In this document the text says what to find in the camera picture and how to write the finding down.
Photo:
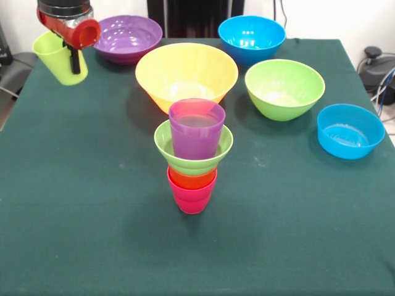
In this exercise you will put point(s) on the purple cup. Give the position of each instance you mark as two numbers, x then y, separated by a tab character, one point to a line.
196	142

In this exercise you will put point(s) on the pink cup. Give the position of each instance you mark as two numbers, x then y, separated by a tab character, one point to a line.
191	202

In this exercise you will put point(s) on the shallow blue bowl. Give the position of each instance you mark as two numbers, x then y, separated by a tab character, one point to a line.
350	135

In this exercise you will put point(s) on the small ribbed green bowl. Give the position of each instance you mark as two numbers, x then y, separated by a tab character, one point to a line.
191	166

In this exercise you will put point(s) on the green cup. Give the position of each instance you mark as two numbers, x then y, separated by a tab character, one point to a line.
58	64

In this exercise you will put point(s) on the deep blue bowl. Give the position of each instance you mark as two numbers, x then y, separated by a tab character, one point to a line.
247	52

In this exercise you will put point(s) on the dark green tablecloth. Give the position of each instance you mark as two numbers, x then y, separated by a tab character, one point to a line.
197	231

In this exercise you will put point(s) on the orange-red cup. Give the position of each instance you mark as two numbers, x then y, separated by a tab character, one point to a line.
191	182

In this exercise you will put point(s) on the large orange bowl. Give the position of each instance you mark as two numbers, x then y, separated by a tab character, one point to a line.
185	71

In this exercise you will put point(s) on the purple bowl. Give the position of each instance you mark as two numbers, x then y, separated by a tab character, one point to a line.
129	40

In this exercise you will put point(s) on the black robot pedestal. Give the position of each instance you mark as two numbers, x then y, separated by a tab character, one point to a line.
191	18

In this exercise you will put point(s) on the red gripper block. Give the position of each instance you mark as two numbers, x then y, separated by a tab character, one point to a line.
77	34

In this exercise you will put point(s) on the large green bowl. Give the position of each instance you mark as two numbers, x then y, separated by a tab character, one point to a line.
284	92

